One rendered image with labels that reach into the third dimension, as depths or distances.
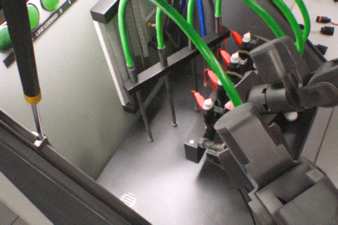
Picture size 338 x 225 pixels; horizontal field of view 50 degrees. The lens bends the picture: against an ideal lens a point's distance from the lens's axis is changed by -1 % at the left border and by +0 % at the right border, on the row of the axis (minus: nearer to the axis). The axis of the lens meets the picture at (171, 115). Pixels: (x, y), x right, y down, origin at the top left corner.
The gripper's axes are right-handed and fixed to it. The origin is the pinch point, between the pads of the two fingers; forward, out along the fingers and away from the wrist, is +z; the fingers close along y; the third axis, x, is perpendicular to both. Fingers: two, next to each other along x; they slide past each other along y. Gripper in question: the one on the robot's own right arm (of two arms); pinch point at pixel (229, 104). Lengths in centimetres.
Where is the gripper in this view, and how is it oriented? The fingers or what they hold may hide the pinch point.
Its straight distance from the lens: 79.9
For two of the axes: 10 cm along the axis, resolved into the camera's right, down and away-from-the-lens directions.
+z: -4.5, 0.6, 8.9
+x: -6.8, 6.3, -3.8
